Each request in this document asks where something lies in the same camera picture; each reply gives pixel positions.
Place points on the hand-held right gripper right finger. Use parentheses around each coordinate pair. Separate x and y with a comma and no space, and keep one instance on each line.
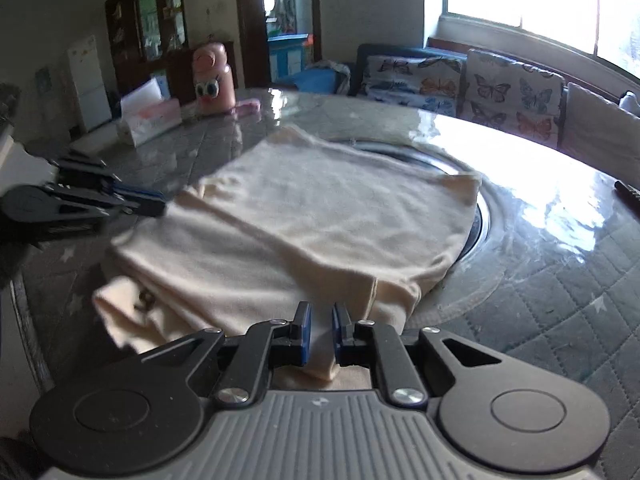
(341,335)

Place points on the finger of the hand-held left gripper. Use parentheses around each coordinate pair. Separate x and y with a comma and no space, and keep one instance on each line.
(142,205)
(95,172)

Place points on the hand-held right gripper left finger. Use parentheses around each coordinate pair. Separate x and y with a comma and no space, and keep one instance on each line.
(304,335)

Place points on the cream knit garment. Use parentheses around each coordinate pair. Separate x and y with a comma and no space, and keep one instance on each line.
(310,220)

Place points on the flat white foam sheet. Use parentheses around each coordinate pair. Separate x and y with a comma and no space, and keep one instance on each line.
(95,139)

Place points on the white tissue box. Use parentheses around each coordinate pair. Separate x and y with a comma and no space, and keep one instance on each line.
(147,117)

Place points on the white refrigerator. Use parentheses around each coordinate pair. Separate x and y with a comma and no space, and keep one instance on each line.
(90,85)

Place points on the pink cartoon face bottle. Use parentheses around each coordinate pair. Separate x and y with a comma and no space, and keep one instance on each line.
(212,80)

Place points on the dark wooden display cabinet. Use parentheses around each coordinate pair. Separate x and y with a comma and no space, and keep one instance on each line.
(150,30)

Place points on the blue storage cabinet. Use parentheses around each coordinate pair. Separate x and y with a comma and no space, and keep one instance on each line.
(287,57)

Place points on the blue cloth bundle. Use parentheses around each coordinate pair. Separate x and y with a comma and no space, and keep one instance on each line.
(315,80)

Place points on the butterfly print sofa cushion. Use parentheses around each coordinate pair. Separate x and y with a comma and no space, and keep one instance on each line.
(415,85)
(515,97)

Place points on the black stick-shaped object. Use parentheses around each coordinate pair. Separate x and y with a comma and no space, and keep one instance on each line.
(627,190)

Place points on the plain white sofa cushion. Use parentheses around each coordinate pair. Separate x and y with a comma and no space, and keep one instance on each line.
(600,130)

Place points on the dark wooden door frame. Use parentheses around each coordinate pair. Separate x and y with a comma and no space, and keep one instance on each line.
(247,20)

